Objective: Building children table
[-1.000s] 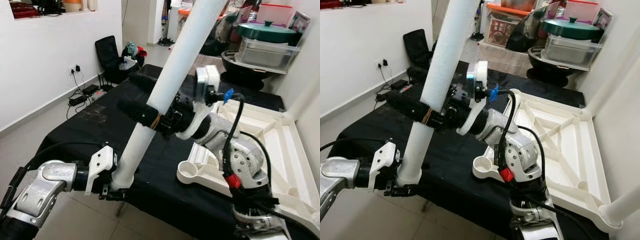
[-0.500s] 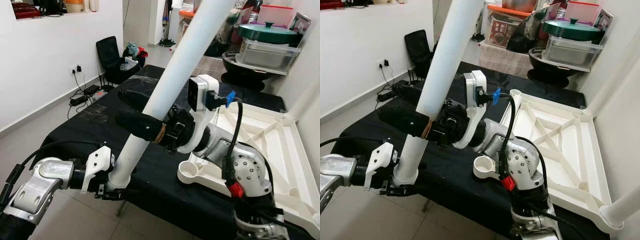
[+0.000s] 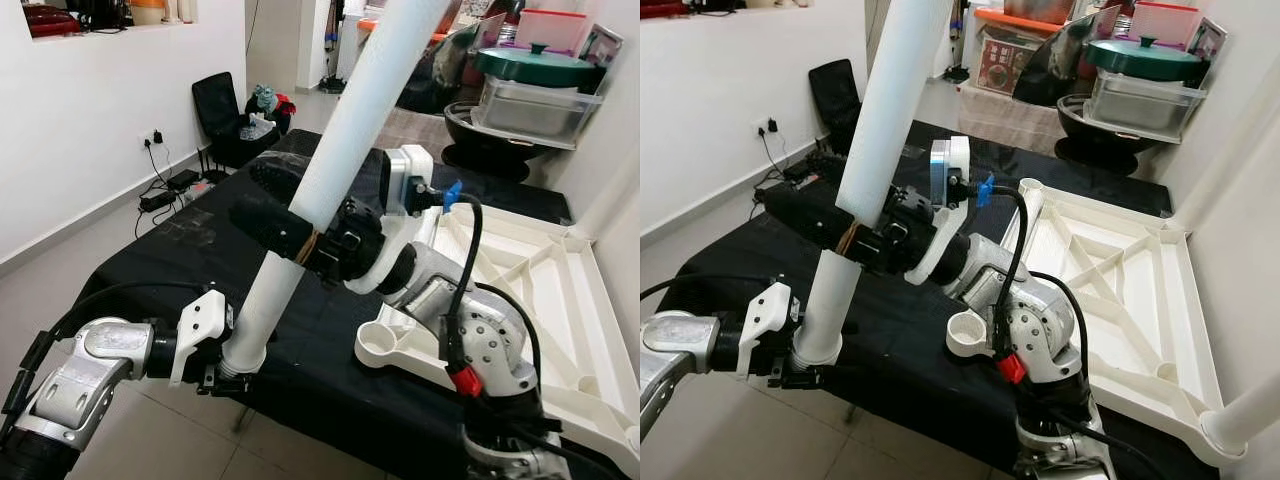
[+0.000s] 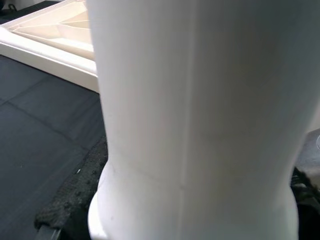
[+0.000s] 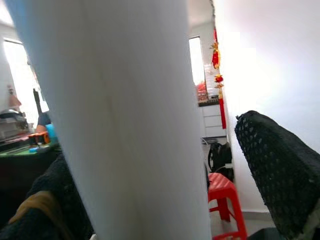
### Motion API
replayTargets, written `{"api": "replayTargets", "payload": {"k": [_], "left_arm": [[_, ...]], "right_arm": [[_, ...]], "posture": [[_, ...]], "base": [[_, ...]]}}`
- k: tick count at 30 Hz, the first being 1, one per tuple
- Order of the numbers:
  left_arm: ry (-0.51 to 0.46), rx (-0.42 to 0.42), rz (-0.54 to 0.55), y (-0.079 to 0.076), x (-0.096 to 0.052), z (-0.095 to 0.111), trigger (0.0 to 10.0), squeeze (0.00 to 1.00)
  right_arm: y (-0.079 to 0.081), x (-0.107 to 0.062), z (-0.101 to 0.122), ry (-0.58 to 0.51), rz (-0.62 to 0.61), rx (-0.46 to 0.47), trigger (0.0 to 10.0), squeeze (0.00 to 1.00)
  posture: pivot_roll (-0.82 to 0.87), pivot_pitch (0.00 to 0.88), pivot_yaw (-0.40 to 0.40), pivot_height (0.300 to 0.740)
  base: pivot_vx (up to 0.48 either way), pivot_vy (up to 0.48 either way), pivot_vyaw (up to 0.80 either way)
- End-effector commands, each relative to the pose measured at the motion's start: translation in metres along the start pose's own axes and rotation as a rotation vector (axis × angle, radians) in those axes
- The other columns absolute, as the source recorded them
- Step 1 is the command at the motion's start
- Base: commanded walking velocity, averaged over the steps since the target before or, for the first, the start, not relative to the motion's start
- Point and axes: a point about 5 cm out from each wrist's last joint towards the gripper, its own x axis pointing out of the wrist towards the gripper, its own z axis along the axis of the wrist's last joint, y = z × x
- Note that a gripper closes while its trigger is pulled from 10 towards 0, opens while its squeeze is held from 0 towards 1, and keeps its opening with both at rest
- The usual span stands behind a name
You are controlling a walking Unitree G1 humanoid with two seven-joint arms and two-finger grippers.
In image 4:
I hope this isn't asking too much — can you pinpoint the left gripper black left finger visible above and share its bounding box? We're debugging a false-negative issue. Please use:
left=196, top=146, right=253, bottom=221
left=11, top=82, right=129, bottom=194
left=33, top=136, right=110, bottom=231

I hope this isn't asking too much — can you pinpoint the white plastic table leg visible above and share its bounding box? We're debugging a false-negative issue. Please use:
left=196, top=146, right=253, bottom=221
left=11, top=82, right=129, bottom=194
left=86, top=0, right=320, bottom=240

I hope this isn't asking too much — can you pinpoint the black tablecloth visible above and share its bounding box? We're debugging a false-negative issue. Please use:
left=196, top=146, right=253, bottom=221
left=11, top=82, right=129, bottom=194
left=0, top=0, right=108, bottom=240

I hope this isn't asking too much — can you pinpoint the white plastic children table top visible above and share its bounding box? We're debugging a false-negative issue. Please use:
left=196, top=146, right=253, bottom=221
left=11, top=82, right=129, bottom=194
left=0, top=0, right=98, bottom=94

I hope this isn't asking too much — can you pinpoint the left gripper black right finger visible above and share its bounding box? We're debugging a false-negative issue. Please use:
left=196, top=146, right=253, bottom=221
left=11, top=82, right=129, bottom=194
left=289, top=166, right=320, bottom=240

